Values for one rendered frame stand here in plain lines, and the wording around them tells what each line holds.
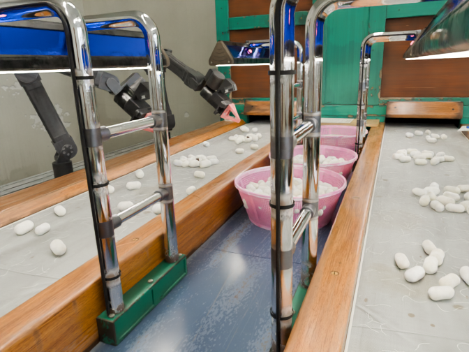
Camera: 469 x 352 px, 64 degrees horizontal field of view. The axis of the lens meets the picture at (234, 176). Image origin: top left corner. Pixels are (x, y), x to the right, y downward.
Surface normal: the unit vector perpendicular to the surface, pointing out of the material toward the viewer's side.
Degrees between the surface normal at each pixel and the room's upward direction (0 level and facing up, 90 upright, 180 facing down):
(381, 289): 0
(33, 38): 58
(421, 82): 90
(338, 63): 90
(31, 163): 90
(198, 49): 90
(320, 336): 0
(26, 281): 0
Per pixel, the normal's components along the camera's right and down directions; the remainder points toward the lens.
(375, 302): -0.04, -0.96
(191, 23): -0.41, 0.27
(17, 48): 0.77, -0.44
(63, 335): 0.92, 0.07
